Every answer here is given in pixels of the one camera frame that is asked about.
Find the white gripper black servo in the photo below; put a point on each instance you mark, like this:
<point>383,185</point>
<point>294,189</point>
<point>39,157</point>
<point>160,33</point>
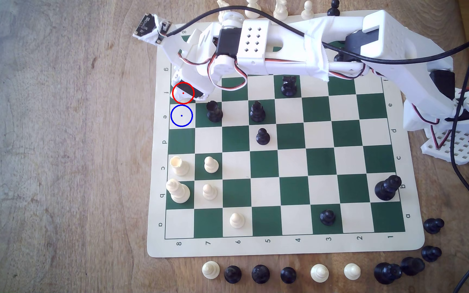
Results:
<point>191,91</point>

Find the white printed robot arm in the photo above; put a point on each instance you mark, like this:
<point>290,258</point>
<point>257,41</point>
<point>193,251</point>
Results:
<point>283,40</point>

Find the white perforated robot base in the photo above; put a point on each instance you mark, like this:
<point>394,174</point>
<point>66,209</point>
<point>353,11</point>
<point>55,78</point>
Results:
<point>458,148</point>

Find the black rook chess piece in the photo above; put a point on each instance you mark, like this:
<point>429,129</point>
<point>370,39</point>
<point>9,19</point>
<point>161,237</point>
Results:
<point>214,112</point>

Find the black bishop chess piece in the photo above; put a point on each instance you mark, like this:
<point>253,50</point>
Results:
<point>257,112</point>

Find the white rook chess piece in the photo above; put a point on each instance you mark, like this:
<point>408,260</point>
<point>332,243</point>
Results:
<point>179,166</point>

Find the white pawn chess piece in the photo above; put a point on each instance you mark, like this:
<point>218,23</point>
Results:
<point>211,165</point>
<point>352,272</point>
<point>237,220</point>
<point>210,270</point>
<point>307,11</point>
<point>319,273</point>
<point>209,192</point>

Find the black pawn chess piece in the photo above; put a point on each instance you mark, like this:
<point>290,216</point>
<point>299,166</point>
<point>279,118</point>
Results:
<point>333,9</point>
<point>260,274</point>
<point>327,218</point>
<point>288,276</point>
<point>263,137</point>
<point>233,274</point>

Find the tall white bishop chess piece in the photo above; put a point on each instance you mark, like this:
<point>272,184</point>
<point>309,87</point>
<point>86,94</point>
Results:
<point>178,192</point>

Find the green and cream chess mat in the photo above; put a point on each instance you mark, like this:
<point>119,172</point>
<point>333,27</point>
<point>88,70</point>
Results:
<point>291,171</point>

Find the large black chess piece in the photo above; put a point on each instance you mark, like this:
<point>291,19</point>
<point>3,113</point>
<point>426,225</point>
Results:
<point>386,273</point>

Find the lying black chess piece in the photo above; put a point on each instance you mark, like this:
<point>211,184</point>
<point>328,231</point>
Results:
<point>431,254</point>
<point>412,266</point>
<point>433,226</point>

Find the black rook on board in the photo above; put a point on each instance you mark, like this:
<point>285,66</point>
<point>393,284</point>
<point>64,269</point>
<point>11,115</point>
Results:
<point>289,87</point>

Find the small taped camera board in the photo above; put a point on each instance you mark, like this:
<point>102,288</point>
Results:
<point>147,26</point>

